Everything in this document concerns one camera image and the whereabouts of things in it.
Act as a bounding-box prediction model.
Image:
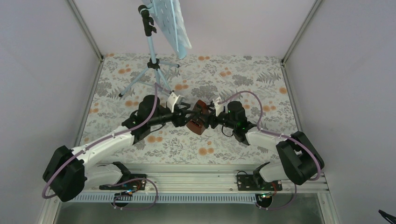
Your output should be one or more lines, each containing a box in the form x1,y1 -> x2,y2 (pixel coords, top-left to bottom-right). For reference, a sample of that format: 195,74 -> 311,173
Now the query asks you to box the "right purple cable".
218,90 -> 322,211

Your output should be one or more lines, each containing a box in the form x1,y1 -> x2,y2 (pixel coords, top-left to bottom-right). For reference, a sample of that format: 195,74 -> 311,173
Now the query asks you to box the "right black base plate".
236,174 -> 283,191

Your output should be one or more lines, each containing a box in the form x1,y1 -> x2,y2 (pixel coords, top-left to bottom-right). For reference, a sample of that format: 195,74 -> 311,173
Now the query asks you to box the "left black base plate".
99,174 -> 147,192

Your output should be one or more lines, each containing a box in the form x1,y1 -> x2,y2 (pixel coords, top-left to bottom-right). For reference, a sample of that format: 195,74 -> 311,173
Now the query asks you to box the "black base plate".
99,174 -> 147,192
236,174 -> 283,191

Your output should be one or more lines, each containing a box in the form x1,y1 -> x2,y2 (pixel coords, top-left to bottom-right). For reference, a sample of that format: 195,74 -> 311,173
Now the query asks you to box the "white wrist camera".
166,91 -> 183,113
213,97 -> 224,117

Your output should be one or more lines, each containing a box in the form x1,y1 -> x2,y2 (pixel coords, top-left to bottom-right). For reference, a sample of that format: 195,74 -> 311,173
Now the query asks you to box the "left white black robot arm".
42,94 -> 204,202

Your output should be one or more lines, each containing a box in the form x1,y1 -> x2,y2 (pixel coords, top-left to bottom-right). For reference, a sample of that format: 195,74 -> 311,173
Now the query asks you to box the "black object bottom right corner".
378,210 -> 396,224

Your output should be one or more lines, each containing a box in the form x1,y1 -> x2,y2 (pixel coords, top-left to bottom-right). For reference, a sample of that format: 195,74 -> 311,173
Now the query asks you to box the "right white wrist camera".
213,97 -> 224,117

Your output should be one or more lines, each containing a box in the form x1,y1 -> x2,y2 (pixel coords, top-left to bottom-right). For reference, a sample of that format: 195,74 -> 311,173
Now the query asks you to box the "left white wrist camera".
166,91 -> 183,113

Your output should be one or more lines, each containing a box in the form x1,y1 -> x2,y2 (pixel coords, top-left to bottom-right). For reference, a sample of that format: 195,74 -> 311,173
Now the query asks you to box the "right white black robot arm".
191,100 -> 325,190

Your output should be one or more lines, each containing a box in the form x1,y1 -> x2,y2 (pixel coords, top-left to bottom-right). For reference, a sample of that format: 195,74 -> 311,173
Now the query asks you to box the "light blue music stand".
119,0 -> 192,98

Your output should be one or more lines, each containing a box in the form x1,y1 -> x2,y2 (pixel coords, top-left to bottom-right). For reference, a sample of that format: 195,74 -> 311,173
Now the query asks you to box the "floral patterned table mat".
81,53 -> 297,165

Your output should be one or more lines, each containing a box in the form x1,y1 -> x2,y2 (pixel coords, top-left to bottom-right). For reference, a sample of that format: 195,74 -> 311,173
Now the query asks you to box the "brown wooden metronome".
186,100 -> 209,135

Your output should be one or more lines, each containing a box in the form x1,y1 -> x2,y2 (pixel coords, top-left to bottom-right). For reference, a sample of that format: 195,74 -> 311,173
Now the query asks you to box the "light blue cable duct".
71,192 -> 270,204

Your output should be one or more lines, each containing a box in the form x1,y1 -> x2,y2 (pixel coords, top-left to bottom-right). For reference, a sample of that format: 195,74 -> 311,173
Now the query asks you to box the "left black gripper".
148,102 -> 197,127

